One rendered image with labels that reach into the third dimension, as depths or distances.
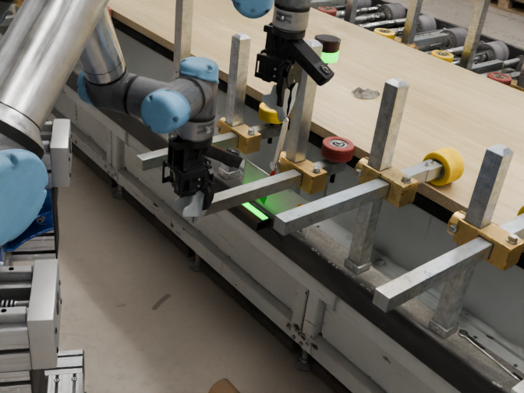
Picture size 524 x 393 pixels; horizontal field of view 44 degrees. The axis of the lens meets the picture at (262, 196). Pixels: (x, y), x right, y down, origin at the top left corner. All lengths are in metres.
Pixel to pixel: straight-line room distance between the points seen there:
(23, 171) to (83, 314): 1.71
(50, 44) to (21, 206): 0.19
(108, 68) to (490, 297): 0.98
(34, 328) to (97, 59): 0.47
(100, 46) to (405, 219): 0.90
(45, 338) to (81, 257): 1.77
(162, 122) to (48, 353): 0.44
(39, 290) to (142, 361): 1.32
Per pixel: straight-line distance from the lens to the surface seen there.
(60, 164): 1.35
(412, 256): 1.71
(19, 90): 0.78
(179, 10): 1.88
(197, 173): 1.32
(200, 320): 2.41
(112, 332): 2.36
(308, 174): 1.55
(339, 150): 1.60
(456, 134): 1.84
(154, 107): 1.15
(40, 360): 0.97
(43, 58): 0.80
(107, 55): 1.16
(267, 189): 1.51
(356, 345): 2.04
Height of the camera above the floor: 1.60
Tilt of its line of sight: 30 degrees down
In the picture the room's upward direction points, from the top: 7 degrees clockwise
